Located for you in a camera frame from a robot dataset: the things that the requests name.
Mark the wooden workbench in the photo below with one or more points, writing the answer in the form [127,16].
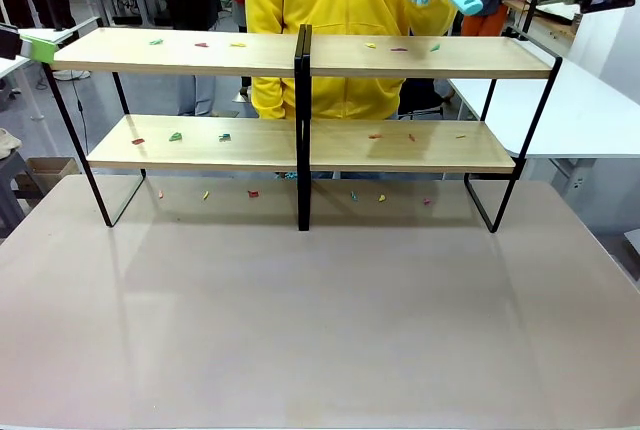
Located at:
[550,17]

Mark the wooden two-tier shelf black frame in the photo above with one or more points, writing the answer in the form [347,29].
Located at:
[425,57]
[175,55]

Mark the black office chair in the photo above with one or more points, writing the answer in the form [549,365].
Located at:
[425,95]

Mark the large white table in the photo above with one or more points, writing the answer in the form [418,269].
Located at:
[575,115]

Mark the dark stool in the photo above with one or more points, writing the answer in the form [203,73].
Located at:
[12,170]

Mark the beige bag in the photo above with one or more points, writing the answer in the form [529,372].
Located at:
[7,142]

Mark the person left forearm yellow sleeve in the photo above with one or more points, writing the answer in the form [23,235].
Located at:
[430,17]

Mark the cardboard box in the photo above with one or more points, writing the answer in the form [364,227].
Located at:
[50,167]

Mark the small white table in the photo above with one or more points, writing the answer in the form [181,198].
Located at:
[70,32]

